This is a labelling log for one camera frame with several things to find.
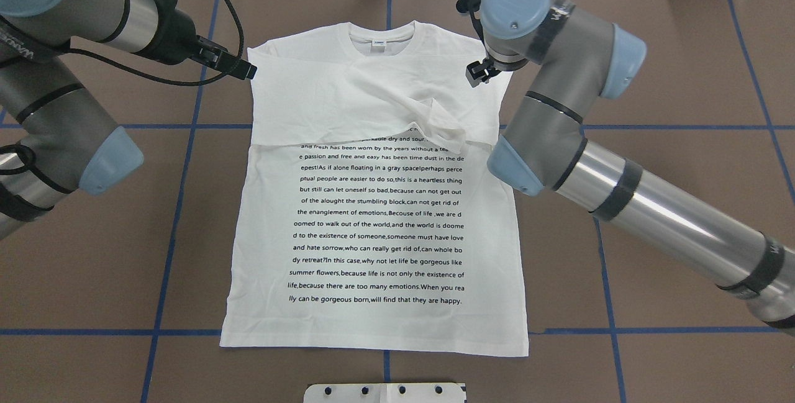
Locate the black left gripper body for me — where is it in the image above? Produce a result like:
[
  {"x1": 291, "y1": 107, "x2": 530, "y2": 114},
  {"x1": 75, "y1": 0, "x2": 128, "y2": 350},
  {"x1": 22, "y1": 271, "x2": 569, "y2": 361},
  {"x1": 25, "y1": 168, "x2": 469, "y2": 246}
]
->
[{"x1": 148, "y1": 11, "x2": 229, "y2": 70}]

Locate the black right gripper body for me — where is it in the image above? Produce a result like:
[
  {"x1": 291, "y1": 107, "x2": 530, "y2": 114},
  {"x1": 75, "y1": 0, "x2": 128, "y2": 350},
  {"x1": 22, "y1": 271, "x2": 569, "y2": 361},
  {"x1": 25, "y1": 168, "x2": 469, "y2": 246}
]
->
[{"x1": 473, "y1": 49, "x2": 516, "y2": 81}]

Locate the white printed long-sleeve shirt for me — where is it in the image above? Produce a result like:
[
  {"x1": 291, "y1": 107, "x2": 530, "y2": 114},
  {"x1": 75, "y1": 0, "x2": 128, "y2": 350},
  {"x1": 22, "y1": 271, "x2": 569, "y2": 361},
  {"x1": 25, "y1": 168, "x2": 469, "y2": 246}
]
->
[{"x1": 220, "y1": 22, "x2": 529, "y2": 357}]

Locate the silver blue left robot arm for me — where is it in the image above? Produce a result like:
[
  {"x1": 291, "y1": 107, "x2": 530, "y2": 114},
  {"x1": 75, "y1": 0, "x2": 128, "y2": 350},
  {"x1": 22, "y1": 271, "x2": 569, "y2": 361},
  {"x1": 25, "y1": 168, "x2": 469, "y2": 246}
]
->
[{"x1": 1, "y1": 0, "x2": 256, "y2": 237}]

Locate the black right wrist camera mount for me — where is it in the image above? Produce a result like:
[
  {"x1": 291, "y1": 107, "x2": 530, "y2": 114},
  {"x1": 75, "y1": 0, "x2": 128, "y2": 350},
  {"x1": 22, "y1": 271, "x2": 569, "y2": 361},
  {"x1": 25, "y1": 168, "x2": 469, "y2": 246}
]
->
[{"x1": 455, "y1": 0, "x2": 483, "y2": 41}]

